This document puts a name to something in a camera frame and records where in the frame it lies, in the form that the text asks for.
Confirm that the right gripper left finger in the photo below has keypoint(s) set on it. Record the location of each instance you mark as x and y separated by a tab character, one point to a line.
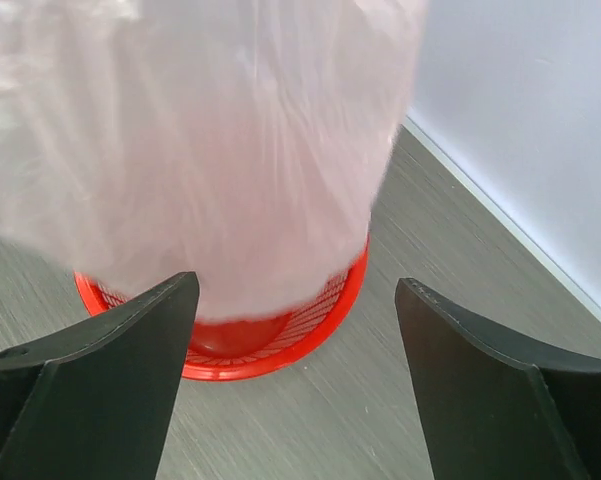
95	400

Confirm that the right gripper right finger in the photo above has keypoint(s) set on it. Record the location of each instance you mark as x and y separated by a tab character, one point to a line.
495	403

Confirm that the red mesh trash bin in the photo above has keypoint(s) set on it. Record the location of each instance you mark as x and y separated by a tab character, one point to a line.
246	349

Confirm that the pink plastic trash bag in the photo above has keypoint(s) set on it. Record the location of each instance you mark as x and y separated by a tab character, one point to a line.
245	141

